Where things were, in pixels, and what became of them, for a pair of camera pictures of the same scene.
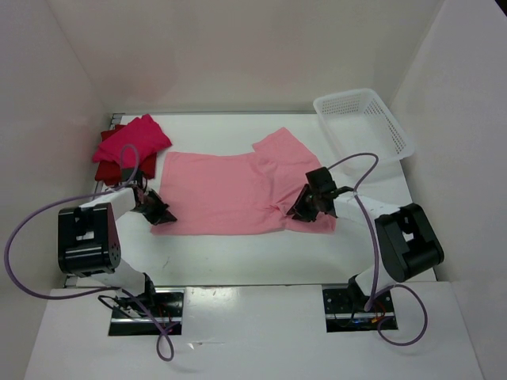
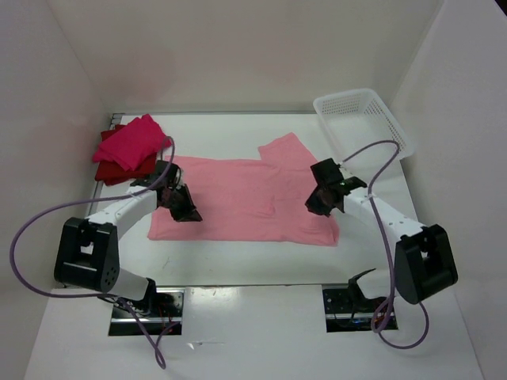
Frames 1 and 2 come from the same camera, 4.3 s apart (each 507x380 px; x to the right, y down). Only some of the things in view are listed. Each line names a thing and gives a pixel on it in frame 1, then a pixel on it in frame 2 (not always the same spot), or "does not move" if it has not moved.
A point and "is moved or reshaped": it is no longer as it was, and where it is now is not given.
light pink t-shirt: [210, 193] is moved or reshaped
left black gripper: [162, 211] -> [189, 212]
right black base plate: [346, 312] does not move
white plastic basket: [356, 123] does not move
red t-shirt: [110, 172] does not move
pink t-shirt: [143, 133] does not move
